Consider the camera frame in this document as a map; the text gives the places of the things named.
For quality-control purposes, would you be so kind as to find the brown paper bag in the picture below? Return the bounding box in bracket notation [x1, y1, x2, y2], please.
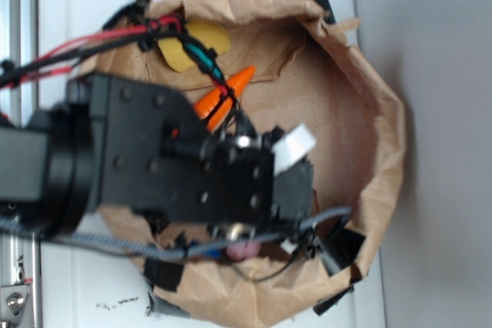
[78, 0, 407, 328]

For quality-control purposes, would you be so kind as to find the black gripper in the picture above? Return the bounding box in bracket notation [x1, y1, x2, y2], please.
[199, 123, 316, 240]

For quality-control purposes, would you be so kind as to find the white plastic tray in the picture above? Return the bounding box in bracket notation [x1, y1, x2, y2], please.
[37, 0, 387, 328]

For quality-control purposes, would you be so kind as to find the yellow green sponge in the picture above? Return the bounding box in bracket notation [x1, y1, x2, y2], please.
[158, 20, 231, 72]

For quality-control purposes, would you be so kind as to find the grey braided cable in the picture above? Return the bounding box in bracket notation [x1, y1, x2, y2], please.
[0, 207, 353, 260]

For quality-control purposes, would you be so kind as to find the red black cable bundle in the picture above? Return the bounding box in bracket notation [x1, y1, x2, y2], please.
[0, 12, 239, 114]

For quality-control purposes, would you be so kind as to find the aluminium frame rail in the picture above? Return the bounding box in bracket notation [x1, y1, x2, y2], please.
[1, 0, 42, 327]

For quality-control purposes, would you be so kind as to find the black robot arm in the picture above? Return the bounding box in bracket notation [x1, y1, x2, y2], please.
[1, 74, 314, 236]

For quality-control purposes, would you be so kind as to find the orange toy carrot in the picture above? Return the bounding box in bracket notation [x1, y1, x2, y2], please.
[194, 66, 256, 131]

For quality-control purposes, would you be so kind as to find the black tape piece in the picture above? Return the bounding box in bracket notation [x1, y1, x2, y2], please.
[143, 258, 185, 293]
[312, 286, 354, 316]
[316, 229, 366, 276]
[288, 0, 336, 25]

